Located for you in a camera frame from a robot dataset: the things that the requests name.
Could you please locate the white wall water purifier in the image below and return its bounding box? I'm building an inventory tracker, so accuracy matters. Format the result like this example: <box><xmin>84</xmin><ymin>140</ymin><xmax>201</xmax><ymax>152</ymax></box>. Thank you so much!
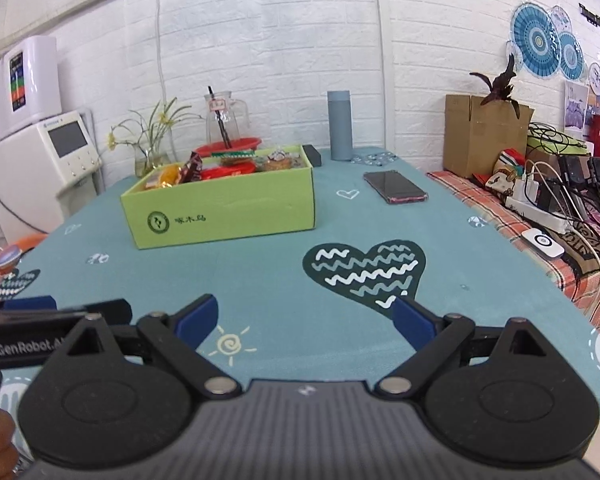
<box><xmin>0</xmin><ymin>36</ymin><xmax>64</xmax><ymax>144</ymax></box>

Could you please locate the orange stool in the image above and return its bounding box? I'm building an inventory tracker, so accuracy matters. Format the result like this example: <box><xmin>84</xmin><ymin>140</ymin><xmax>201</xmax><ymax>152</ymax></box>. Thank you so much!
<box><xmin>0</xmin><ymin>233</ymin><xmax>49</xmax><ymax>277</ymax></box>

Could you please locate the small blue paper fan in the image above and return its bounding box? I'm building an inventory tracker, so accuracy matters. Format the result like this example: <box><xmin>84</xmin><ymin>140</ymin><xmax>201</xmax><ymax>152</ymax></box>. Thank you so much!
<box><xmin>555</xmin><ymin>32</ymin><xmax>586</xmax><ymax>82</ymax></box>

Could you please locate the lime green box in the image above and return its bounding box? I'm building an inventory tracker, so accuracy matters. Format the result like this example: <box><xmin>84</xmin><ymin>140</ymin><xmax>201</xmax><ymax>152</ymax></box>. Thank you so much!
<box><xmin>526</xmin><ymin>126</ymin><xmax>589</xmax><ymax>154</ymax></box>

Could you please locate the white water dispenser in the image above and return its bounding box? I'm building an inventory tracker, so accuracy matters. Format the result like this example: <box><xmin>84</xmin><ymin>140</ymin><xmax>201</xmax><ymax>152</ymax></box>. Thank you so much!
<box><xmin>0</xmin><ymin>109</ymin><xmax>104</xmax><ymax>247</ymax></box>

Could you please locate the glass pitcher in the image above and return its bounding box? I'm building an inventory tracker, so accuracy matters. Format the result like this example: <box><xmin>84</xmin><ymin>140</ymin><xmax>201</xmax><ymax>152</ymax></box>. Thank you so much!
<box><xmin>203</xmin><ymin>86</ymin><xmax>251</xmax><ymax>152</ymax></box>

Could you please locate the grey thermos bottle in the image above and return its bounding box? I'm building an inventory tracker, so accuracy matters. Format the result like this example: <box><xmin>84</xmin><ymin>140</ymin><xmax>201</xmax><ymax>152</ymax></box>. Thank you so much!
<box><xmin>327</xmin><ymin>91</ymin><xmax>354</xmax><ymax>162</ymax></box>

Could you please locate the red tray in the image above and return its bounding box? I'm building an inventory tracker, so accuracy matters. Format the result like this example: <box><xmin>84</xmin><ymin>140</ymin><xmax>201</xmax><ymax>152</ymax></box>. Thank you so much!
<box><xmin>195</xmin><ymin>135</ymin><xmax>264</xmax><ymax>159</ymax></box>

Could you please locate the white power strip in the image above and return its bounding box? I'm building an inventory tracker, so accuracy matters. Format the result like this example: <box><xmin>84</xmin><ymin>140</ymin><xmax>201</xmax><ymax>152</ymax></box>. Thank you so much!
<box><xmin>504</xmin><ymin>194</ymin><xmax>574</xmax><ymax>234</ymax></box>

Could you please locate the large blue paper fan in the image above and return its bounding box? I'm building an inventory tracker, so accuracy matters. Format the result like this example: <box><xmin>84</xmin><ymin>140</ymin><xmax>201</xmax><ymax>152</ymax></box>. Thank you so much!
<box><xmin>509</xmin><ymin>2</ymin><xmax>562</xmax><ymax>79</ymax></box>

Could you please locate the brown cardboard box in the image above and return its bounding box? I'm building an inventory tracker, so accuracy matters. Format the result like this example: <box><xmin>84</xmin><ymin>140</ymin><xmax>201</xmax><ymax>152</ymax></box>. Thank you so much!
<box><xmin>443</xmin><ymin>94</ymin><xmax>536</xmax><ymax>179</ymax></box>

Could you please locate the black wall sign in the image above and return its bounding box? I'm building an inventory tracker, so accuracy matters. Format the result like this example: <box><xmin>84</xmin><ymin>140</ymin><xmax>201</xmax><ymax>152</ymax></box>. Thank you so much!
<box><xmin>578</xmin><ymin>2</ymin><xmax>600</xmax><ymax>29</ymax></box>

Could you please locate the wall picture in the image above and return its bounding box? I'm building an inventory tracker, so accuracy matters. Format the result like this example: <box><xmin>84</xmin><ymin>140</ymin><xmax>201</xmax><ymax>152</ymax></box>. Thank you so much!
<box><xmin>563</xmin><ymin>81</ymin><xmax>590</xmax><ymax>131</ymax></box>

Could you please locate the purple leafy plant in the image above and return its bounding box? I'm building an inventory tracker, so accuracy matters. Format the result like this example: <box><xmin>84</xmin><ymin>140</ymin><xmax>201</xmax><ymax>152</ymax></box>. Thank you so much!
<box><xmin>469</xmin><ymin>54</ymin><xmax>522</xmax><ymax>117</ymax></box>

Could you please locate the checked tablecloth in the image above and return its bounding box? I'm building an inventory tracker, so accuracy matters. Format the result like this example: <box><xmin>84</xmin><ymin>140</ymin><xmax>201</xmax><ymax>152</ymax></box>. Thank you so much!
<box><xmin>426</xmin><ymin>169</ymin><xmax>600</xmax><ymax>347</ymax></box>

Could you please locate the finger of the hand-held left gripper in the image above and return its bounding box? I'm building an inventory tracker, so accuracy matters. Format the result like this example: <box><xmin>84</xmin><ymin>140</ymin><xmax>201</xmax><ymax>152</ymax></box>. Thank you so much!
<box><xmin>86</xmin><ymin>298</ymin><xmax>133</xmax><ymax>327</ymax></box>
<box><xmin>3</xmin><ymin>295</ymin><xmax>59</xmax><ymax>312</ymax></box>

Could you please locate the patterned stuffed toy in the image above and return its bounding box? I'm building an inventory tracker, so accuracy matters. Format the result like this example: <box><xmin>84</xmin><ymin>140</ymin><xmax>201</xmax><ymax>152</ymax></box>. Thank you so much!
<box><xmin>485</xmin><ymin>148</ymin><xmax>527</xmax><ymax>191</ymax></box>

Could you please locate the flowering plant in glass vase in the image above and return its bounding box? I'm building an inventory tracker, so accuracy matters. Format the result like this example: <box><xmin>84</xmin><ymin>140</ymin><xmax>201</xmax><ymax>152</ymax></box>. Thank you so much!
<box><xmin>107</xmin><ymin>100</ymin><xmax>207</xmax><ymax>179</ymax></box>

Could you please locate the white wireless charger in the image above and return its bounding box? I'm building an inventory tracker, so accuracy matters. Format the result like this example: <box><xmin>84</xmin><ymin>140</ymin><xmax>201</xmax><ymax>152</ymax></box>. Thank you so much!
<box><xmin>521</xmin><ymin>228</ymin><xmax>565</xmax><ymax>262</ymax></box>

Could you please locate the green cardboard box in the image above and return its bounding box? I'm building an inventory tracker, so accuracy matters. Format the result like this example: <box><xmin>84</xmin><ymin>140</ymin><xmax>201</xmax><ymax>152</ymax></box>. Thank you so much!
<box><xmin>120</xmin><ymin>143</ymin><xmax>315</xmax><ymax>250</ymax></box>

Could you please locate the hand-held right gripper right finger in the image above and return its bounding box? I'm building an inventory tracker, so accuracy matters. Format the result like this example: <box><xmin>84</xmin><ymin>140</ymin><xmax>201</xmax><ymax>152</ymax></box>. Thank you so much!
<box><xmin>374</xmin><ymin>295</ymin><xmax>556</xmax><ymax>401</ymax></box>

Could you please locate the smartphone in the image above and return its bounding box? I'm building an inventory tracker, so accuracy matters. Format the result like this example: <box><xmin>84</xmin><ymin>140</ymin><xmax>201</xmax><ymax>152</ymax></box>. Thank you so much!
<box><xmin>363</xmin><ymin>170</ymin><xmax>429</xmax><ymax>206</ymax></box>

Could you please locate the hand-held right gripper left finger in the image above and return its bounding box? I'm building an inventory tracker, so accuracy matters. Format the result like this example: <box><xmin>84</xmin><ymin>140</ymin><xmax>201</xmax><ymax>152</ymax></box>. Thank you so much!
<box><xmin>55</xmin><ymin>294</ymin><xmax>244</xmax><ymax>401</ymax></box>

